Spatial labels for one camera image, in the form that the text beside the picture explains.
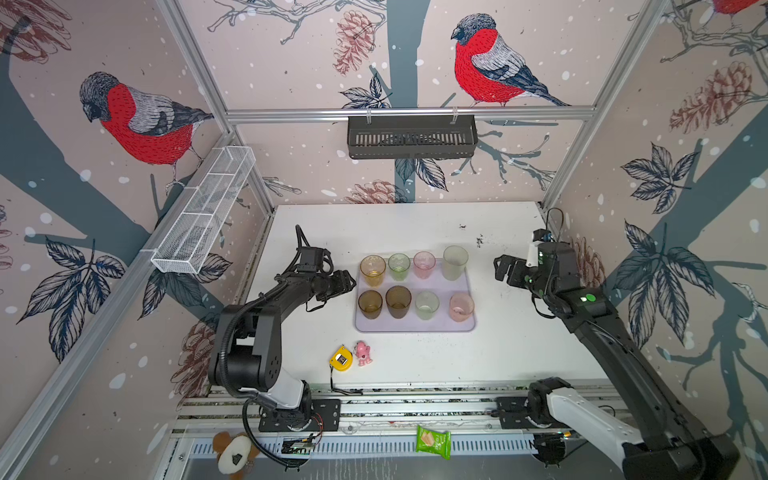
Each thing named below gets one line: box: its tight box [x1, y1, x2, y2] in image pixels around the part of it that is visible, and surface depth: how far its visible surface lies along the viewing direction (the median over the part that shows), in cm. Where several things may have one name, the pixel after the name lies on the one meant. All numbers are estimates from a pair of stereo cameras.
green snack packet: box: [416, 425, 452, 460], surface depth 70 cm
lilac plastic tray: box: [356, 258, 476, 332], surface depth 92 cm
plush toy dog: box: [212, 431, 260, 480], surface depth 69 cm
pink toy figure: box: [355, 340, 373, 367], surface depth 84 cm
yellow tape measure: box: [329, 345, 353, 371], surface depth 83 cm
